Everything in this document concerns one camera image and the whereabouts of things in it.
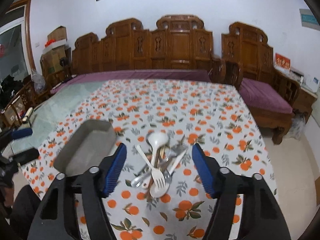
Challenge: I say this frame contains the wall electrical panel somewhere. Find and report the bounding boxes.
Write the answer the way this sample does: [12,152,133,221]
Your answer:
[299,9,320,31]

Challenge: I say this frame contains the wooden side table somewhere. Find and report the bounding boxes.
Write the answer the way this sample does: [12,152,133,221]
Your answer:
[293,86,317,123]

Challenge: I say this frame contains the white plastic ladle spoon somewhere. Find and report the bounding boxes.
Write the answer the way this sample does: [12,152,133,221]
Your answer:
[141,132,169,190]

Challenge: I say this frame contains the grey metal tray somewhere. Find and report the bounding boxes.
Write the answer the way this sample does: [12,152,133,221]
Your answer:
[53,119,117,176]

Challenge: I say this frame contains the white plastic small spoon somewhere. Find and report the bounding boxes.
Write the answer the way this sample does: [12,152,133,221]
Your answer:
[150,183,170,198]

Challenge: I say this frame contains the stacked cardboard boxes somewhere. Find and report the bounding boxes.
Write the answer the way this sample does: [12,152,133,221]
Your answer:
[40,26,69,78]

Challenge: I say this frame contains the orange print tablecloth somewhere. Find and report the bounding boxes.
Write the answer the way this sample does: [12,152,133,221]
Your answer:
[22,80,277,239]

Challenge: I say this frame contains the carved wooden sofa bench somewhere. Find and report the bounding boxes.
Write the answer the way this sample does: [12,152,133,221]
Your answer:
[71,15,227,83]

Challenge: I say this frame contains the purple armchair cushion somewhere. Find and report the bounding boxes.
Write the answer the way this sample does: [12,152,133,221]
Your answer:
[239,78,292,114]

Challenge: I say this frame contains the white plastic knife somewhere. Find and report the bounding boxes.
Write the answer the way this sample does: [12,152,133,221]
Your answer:
[168,149,188,178]

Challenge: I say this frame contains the white plastic fork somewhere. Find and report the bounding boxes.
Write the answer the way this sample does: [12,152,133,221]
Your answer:
[135,145,165,189]

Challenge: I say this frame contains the red box on side table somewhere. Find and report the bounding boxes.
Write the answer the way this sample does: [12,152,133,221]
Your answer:
[274,53,291,71]

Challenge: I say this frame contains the steel spoon smiley handle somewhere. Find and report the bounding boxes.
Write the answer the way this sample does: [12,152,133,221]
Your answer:
[130,155,177,187]

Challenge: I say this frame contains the carved wooden armchair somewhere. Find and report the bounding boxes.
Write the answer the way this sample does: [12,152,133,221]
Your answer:
[221,22,300,145]

